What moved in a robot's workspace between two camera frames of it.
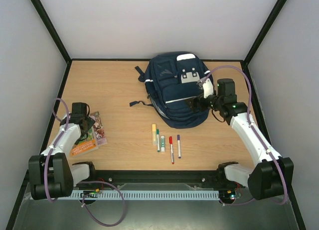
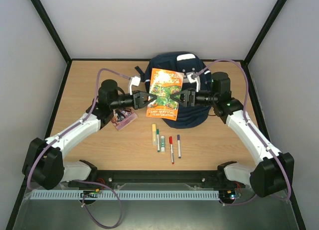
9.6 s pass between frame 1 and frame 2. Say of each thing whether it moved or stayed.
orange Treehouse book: moved
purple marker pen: stayed
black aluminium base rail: stayed
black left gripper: moved
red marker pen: stayed
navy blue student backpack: stayed
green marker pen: stayed
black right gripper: moved
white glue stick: stayed
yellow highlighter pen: stayed
